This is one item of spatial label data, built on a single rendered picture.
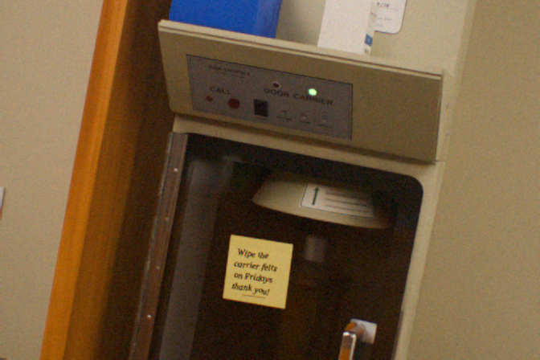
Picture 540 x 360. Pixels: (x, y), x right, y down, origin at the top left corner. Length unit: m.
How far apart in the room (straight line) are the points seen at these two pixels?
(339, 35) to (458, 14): 0.15
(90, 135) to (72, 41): 0.60
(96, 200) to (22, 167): 0.62
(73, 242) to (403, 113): 0.41
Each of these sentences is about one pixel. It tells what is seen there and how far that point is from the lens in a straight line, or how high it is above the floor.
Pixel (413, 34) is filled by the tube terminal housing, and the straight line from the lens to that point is 1.26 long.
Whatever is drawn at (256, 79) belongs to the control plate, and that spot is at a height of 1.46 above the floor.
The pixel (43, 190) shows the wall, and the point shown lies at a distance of 1.87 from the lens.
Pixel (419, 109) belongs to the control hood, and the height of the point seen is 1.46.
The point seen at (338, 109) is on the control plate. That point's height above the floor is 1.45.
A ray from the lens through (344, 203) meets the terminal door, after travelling 1.26.
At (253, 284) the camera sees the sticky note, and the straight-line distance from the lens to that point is 1.29.
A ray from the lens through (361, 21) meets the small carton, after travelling 1.19.
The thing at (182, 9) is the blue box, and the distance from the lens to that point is 1.21.
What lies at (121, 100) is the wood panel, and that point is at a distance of 1.29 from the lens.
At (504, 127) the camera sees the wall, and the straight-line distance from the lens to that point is 1.68.
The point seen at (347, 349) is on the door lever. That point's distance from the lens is 1.22.
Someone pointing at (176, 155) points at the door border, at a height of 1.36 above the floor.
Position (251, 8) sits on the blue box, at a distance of 1.19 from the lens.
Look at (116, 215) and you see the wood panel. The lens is 1.35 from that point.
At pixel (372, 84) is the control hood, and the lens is 1.17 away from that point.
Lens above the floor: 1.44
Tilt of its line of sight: 3 degrees down
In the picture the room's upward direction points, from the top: 11 degrees clockwise
